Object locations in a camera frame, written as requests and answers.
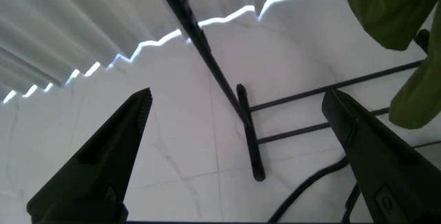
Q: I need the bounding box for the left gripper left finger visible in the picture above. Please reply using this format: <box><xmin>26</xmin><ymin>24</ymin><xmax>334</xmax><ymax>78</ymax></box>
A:
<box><xmin>26</xmin><ymin>87</ymin><xmax>153</xmax><ymax>224</ymax></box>

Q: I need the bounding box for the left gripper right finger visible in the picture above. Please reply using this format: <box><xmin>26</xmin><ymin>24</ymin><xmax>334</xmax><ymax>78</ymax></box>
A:
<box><xmin>322</xmin><ymin>88</ymin><xmax>441</xmax><ymax>224</ymax></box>

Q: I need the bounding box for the green printed shirt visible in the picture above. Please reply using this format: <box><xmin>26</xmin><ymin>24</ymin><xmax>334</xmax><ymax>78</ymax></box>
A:
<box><xmin>329</xmin><ymin>0</ymin><xmax>441</xmax><ymax>130</ymax></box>

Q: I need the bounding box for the black clothes rack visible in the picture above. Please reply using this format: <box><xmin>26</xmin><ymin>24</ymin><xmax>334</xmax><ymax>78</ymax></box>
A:
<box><xmin>150</xmin><ymin>0</ymin><xmax>431</xmax><ymax>183</ymax></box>

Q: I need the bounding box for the white curtain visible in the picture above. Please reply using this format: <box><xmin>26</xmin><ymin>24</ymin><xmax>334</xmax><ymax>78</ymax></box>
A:
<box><xmin>0</xmin><ymin>0</ymin><xmax>334</xmax><ymax>105</ymax></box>

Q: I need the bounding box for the black cable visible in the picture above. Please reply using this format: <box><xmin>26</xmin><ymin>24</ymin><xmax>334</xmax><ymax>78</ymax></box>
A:
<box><xmin>267</xmin><ymin>155</ymin><xmax>349</xmax><ymax>223</ymax></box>

